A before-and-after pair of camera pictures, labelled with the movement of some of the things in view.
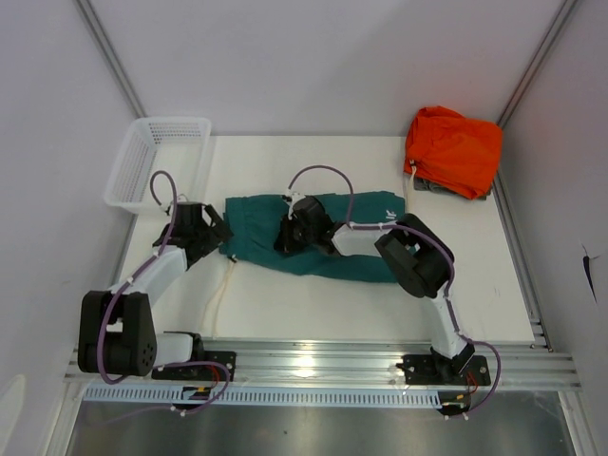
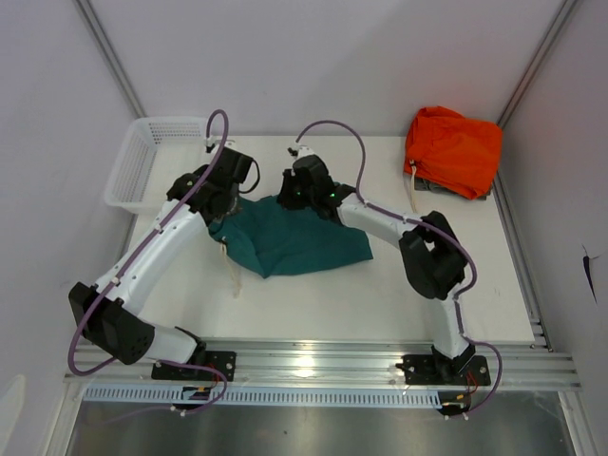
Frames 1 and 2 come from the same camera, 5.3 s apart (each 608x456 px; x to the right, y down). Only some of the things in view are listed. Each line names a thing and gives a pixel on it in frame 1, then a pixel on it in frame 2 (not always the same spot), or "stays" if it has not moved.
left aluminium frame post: (106, 48) stays
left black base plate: (200, 372) stays
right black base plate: (422, 370) stays
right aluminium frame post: (565, 10) stays
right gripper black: (285, 243) to (285, 199)
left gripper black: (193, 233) to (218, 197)
